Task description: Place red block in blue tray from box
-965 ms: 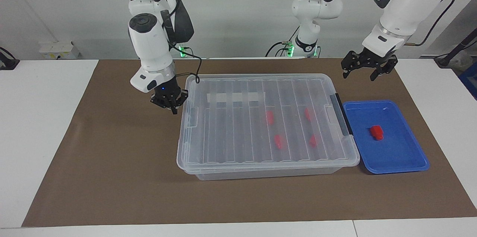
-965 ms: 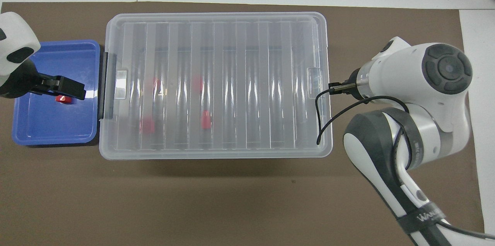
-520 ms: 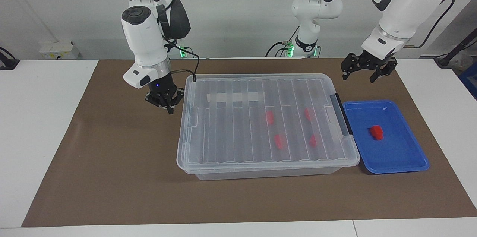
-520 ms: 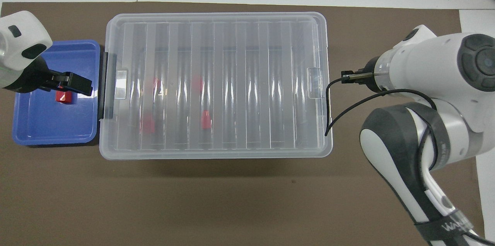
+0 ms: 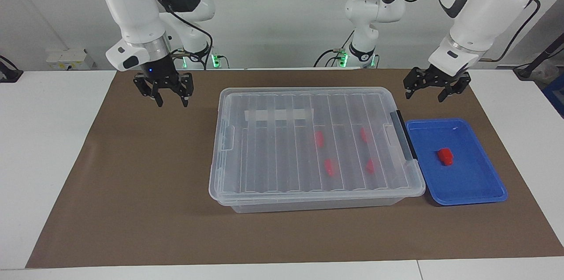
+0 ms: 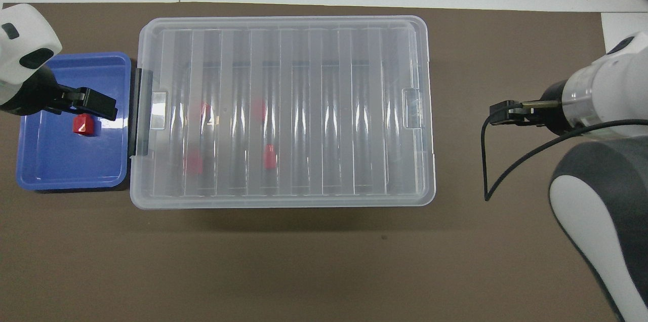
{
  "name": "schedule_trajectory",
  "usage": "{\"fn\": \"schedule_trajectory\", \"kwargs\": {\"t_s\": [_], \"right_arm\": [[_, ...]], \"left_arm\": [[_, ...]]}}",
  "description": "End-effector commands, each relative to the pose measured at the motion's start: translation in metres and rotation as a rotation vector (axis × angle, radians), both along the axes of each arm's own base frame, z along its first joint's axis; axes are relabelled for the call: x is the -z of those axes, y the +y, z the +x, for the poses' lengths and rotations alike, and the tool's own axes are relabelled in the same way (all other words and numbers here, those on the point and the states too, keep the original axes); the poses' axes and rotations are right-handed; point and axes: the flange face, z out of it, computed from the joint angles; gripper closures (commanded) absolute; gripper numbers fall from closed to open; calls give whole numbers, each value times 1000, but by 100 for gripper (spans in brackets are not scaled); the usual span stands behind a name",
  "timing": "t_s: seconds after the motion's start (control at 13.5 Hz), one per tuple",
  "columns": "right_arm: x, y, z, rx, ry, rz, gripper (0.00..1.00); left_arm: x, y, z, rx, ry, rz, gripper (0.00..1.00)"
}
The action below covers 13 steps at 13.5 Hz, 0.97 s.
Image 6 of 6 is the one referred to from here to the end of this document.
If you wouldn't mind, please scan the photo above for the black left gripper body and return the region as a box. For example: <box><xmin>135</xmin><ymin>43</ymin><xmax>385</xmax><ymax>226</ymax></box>
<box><xmin>0</xmin><ymin>66</ymin><xmax>76</xmax><ymax>116</ymax></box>

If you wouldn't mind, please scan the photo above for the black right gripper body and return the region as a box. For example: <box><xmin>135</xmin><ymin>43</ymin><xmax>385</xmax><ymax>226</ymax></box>
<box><xmin>526</xmin><ymin>82</ymin><xmax>575</xmax><ymax>135</ymax></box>

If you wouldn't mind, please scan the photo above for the clear ribbed box lid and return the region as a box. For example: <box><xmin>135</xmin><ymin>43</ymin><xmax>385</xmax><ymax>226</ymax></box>
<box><xmin>129</xmin><ymin>16</ymin><xmax>437</xmax><ymax>210</ymax></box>

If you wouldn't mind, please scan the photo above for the blue plastic tray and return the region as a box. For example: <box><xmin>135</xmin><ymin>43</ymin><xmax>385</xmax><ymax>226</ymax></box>
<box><xmin>15</xmin><ymin>52</ymin><xmax>133</xmax><ymax>192</ymax></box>

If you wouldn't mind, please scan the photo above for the clear plastic storage box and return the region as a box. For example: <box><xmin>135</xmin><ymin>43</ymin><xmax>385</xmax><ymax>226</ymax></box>
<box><xmin>131</xmin><ymin>17</ymin><xmax>436</xmax><ymax>208</ymax></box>

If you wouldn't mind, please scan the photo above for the brown table mat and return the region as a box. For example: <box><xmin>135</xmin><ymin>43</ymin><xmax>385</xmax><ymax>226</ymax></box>
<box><xmin>0</xmin><ymin>2</ymin><xmax>648</xmax><ymax>322</ymax></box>

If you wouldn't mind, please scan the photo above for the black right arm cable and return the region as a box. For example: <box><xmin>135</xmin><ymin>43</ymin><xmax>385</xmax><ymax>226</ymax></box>
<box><xmin>482</xmin><ymin>100</ymin><xmax>648</xmax><ymax>203</ymax></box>

